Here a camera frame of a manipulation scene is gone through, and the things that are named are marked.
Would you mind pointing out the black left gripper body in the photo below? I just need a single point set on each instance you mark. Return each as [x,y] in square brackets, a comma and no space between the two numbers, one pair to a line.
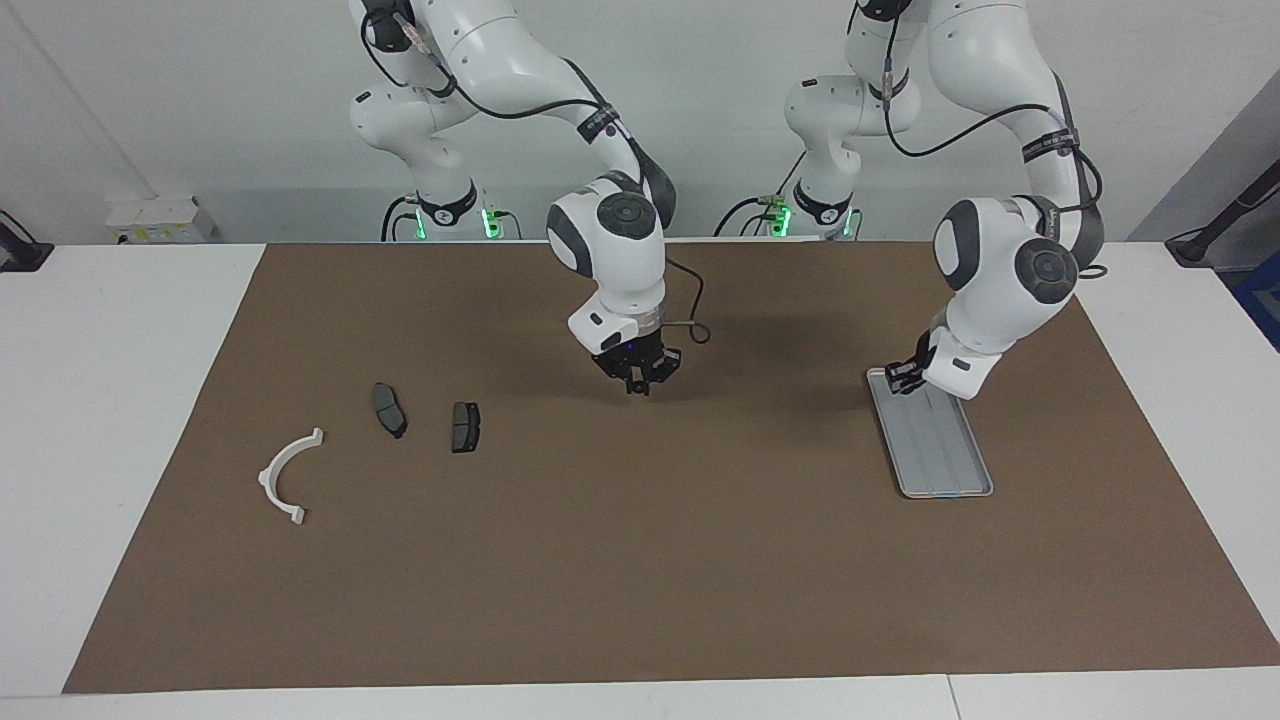
[926,355]

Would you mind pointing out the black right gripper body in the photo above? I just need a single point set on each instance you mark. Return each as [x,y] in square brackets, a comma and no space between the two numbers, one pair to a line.
[640,358]

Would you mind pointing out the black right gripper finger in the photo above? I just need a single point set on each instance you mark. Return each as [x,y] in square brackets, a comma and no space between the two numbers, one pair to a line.
[632,383]
[650,380]

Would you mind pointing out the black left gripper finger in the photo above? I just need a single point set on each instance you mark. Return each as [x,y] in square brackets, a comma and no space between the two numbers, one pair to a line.
[900,377]
[916,385]

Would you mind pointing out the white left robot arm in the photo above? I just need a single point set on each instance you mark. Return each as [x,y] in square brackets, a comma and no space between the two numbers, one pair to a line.
[1000,270]

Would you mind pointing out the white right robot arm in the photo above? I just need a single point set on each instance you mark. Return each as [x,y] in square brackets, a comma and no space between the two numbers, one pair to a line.
[610,250]

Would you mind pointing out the silver metal tray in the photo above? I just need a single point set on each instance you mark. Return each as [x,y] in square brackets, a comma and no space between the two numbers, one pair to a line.
[950,450]

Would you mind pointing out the short dark grey brake pad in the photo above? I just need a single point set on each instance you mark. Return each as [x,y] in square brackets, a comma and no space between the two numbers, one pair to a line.
[465,428]

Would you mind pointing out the brown table mat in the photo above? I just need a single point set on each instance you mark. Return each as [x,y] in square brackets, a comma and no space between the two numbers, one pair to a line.
[640,560]

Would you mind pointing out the long dark grey brake pad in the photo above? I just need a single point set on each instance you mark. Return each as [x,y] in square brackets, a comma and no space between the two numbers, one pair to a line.
[388,410]

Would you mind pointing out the blue object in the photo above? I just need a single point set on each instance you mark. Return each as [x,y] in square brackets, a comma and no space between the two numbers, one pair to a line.
[1262,305]

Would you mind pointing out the white box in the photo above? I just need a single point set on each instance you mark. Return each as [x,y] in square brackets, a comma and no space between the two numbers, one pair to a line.
[160,218]

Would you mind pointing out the white curved plastic bracket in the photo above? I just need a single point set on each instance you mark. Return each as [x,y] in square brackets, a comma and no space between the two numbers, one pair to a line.
[268,480]

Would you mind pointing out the black clamp mount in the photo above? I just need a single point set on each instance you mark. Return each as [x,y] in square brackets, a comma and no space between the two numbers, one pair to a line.
[20,252]

